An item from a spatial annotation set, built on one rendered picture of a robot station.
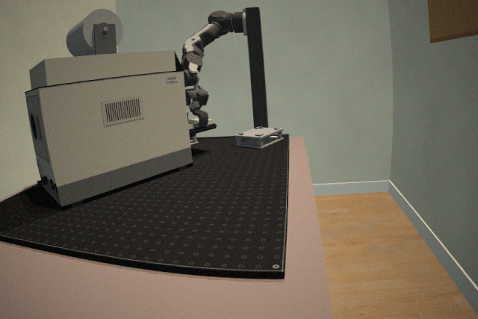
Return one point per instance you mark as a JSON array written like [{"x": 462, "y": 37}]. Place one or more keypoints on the beige foil roll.
[{"x": 80, "y": 38}]

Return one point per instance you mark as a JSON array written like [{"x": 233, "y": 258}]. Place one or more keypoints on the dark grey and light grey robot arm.
[{"x": 194, "y": 46}]

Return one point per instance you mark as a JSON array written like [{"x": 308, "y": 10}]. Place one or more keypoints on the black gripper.
[{"x": 195, "y": 100}]

